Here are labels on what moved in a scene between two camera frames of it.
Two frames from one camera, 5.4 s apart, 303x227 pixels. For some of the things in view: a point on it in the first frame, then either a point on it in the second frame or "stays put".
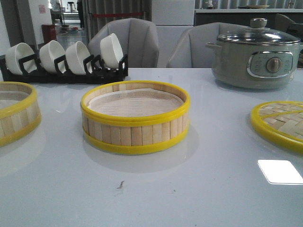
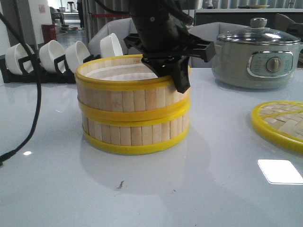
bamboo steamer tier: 22,117 → 122,89
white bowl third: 75,56 stays put
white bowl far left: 14,54 stays put
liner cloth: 8,98 → 130,72
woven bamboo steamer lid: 281,121 stays put
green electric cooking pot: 255,65 stays put
